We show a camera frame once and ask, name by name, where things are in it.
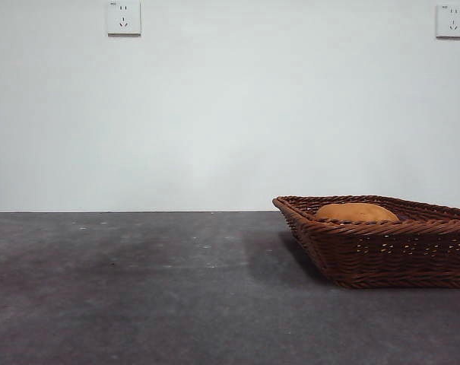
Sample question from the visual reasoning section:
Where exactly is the brown potato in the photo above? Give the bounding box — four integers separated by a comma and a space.
315, 202, 401, 224

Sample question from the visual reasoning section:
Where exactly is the brown wicker basket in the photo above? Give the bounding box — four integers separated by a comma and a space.
271, 195, 460, 290

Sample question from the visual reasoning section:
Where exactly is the white wall socket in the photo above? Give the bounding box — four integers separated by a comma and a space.
107, 0, 142, 37
436, 4, 460, 39

